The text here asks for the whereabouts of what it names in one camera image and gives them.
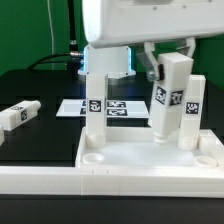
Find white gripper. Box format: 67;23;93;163
82;0;224;82

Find white desk top tray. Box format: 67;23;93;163
75;127;224;168

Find AprilTag marker sheet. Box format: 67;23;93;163
56;99;149;119

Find white front obstacle bar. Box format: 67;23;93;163
0;166;224;198

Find white obstacle bar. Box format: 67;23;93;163
0;125;5;146
0;166;224;198

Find white left obstacle bar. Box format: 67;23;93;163
0;125;5;146

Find black cable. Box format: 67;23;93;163
26;0;85;71

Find white cable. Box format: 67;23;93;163
46;0;56;70

